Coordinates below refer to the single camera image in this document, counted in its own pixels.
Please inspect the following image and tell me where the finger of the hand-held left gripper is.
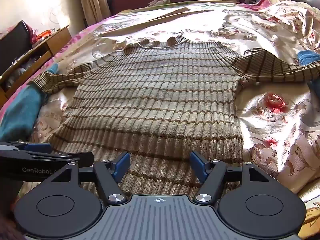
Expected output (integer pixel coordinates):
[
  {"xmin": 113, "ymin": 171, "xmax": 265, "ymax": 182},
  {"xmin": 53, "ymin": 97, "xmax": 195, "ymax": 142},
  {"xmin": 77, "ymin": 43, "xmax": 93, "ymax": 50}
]
[
  {"xmin": 0, "ymin": 141, "xmax": 52, "ymax": 154},
  {"xmin": 0, "ymin": 151, "xmax": 95, "ymax": 165}
]

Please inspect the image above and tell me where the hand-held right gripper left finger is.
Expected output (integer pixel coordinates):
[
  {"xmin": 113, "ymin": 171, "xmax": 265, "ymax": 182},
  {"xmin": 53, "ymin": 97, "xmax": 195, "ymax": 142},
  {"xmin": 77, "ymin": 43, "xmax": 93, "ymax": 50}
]
[{"xmin": 51, "ymin": 152, "xmax": 131, "ymax": 205}]

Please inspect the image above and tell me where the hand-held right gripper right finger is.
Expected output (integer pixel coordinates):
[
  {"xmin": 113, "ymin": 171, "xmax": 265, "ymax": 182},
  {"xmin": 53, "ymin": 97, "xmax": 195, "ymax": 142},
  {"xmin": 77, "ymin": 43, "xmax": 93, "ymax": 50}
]
[{"xmin": 189, "ymin": 151, "xmax": 270, "ymax": 203}]

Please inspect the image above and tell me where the beige striped knit sweater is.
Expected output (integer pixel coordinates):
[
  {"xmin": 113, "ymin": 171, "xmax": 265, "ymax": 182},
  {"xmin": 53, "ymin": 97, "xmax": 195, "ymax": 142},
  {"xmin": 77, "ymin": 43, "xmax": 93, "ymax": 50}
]
[{"xmin": 27, "ymin": 37, "xmax": 320, "ymax": 198}]

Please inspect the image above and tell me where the person's left forearm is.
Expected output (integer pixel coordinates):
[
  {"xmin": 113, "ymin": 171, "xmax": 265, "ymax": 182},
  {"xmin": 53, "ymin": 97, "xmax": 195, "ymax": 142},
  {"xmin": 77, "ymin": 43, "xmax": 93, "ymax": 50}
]
[{"xmin": 0, "ymin": 180, "xmax": 24, "ymax": 240}]

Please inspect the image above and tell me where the teal cloth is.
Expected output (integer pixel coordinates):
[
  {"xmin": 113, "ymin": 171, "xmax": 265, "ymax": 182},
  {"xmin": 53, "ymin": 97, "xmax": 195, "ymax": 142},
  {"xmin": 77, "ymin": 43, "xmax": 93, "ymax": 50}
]
[{"xmin": 0, "ymin": 64, "xmax": 59, "ymax": 143}]

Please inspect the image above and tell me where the floral satin bedspread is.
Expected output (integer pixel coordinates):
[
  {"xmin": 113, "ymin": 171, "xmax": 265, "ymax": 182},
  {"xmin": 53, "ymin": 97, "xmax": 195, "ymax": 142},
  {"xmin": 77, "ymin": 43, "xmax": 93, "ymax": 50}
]
[{"xmin": 0, "ymin": 0, "xmax": 320, "ymax": 230}]

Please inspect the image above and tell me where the black monitor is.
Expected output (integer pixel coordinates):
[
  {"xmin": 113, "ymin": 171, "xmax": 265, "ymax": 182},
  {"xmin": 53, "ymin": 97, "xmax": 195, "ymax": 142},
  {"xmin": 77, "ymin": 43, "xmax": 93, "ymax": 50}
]
[{"xmin": 0, "ymin": 20, "xmax": 33, "ymax": 75}]

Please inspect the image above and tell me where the wooden desk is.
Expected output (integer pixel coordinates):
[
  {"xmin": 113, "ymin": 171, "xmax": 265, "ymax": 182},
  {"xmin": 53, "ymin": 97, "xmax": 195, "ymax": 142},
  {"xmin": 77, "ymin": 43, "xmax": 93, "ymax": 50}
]
[{"xmin": 0, "ymin": 25, "xmax": 73, "ymax": 99}]

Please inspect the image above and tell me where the orange item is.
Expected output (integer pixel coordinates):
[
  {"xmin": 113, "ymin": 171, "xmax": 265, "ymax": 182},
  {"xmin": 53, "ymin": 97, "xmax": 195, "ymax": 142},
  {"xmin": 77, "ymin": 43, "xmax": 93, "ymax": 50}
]
[{"xmin": 36, "ymin": 30, "xmax": 52, "ymax": 41}]

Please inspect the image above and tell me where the blue knit garment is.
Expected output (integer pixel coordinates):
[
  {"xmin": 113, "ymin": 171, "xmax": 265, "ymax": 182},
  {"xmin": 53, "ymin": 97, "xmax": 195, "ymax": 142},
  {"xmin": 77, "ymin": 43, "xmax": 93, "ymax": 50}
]
[{"xmin": 297, "ymin": 50, "xmax": 320, "ymax": 67}]

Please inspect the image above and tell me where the beige curtain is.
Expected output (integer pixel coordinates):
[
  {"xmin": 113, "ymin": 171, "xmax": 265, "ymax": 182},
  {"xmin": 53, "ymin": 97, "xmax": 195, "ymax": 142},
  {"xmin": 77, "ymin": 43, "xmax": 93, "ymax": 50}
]
[{"xmin": 75, "ymin": 0, "xmax": 112, "ymax": 27}]

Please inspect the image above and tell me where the white crumpled cloth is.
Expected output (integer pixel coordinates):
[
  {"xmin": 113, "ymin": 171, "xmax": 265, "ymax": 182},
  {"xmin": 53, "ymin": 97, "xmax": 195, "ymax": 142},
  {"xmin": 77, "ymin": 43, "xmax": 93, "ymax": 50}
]
[{"xmin": 149, "ymin": 0, "xmax": 172, "ymax": 7}]

